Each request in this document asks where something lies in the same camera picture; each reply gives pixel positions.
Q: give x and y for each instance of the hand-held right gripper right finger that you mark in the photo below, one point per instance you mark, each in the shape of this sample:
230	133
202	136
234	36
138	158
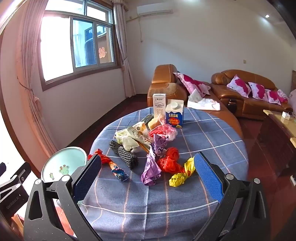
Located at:
208	176

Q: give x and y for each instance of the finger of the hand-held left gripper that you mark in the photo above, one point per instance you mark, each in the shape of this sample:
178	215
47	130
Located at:
22	178
2	169

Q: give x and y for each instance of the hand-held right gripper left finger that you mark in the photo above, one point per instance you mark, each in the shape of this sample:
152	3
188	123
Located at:
87	176

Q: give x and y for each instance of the red blue snack wrapper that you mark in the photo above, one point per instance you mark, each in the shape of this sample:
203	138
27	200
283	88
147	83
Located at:
113	168

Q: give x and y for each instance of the light blue cartoon bucket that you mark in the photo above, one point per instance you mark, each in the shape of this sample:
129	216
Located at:
62	160

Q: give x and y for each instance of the red plastic bag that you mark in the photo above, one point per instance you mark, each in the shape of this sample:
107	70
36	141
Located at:
170	162

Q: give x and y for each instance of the black foam net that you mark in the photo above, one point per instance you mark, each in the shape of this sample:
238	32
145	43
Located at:
124	154

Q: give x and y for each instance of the pale yellow plastic bag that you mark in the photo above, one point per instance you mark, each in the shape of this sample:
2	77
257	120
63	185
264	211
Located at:
126	140

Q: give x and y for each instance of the purple plastic bag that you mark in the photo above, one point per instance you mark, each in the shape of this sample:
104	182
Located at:
151	171

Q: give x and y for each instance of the red net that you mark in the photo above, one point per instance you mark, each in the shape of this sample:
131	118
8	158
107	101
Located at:
161	132

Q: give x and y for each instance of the white yellow bread wrapper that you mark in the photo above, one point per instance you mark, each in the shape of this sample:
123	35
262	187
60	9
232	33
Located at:
140	129

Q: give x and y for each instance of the yellow sponge wedge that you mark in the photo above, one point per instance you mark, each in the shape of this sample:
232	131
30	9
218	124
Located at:
153	124

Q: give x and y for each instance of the blue plaid tablecloth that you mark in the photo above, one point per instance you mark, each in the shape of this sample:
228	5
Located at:
138	204

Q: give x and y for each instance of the blue carton with white cap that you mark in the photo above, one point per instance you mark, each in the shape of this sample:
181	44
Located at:
174	114

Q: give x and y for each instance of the white plastic bag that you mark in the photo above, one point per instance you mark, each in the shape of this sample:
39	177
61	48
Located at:
201	102

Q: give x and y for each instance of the dark snack packet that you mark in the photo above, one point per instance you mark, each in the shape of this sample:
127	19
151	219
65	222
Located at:
146	118

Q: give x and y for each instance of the wooden coffee table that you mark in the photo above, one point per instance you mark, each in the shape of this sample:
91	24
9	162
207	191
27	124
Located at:
277	132

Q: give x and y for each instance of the white milk carton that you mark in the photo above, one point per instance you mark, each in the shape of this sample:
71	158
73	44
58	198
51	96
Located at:
159	106

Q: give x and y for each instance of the pink floral pillow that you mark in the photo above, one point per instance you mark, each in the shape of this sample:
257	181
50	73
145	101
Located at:
272	96
239	85
257	90
192	83
283	95

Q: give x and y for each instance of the small white box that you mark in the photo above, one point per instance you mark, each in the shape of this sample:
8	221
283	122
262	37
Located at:
286	115

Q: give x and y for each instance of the pink curtain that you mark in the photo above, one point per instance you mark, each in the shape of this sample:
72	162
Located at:
30	69
123	46

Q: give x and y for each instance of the brown leather chaise sofa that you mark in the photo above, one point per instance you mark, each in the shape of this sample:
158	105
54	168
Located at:
163	78

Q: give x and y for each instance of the pink cloth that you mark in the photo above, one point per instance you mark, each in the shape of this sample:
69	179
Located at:
293	100

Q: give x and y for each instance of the sliding glass window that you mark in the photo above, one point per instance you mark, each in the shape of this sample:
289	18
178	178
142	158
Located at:
92	46

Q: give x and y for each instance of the white air conditioner pipe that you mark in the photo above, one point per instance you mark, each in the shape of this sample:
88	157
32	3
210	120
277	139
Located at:
140	27

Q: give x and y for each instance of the white air conditioner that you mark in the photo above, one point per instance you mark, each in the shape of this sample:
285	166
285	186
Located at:
154	9

